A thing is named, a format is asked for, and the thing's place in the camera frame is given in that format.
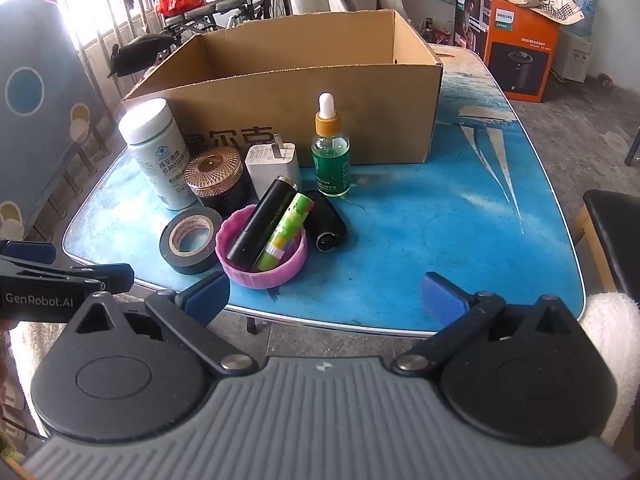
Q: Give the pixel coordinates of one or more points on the pink plastic lid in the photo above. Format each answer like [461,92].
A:
[280,274]

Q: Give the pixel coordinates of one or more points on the blue board with circles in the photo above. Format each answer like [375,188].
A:
[40,135]

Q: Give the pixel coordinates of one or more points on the green lip balm tube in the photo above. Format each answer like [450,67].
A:
[287,222]

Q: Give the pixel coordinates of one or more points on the metal railing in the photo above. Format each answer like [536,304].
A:
[95,60]

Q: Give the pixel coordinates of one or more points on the black electrical tape roll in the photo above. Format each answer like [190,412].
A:
[168,260]

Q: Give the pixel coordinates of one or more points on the white supplement bottle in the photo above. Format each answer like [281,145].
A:
[155,160]

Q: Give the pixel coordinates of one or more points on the dark jar with rose-gold lid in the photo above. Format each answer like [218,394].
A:
[212,167]

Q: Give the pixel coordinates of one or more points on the blue water jug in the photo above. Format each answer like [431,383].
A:
[585,0]

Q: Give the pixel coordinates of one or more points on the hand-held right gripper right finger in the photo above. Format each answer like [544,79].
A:
[442,296]

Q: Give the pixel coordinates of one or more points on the orange appliance box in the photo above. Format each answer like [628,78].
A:
[520,60]

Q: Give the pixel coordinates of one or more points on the white fluffy cloth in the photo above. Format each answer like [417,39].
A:
[615,340]

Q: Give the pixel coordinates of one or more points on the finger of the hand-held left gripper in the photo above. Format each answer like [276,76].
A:
[30,251]
[116,276]

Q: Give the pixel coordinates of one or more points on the white charger plug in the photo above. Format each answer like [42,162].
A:
[270,165]

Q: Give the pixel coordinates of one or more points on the black cushioned stool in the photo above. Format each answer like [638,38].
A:
[612,230]

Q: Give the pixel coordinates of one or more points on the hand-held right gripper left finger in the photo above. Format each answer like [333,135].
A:
[207,296]

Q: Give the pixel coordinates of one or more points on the green dropper bottle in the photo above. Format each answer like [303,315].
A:
[330,170]

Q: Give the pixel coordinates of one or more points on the black cylinder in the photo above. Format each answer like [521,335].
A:
[325,220]

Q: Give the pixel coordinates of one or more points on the brown cardboard box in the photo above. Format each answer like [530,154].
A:
[380,110]

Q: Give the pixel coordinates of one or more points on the black lipstick tube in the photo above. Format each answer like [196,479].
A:
[260,220]

